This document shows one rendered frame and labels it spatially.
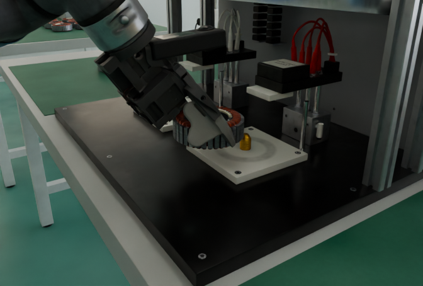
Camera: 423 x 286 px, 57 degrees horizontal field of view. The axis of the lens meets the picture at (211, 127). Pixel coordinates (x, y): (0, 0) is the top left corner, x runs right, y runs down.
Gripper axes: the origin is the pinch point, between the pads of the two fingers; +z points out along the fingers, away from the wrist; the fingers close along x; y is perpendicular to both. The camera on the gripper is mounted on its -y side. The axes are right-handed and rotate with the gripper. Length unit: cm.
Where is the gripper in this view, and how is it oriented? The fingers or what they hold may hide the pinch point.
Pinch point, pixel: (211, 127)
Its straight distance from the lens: 61.3
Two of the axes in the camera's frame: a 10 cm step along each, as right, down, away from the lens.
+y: -6.9, 6.9, -2.1
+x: 5.5, 3.1, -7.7
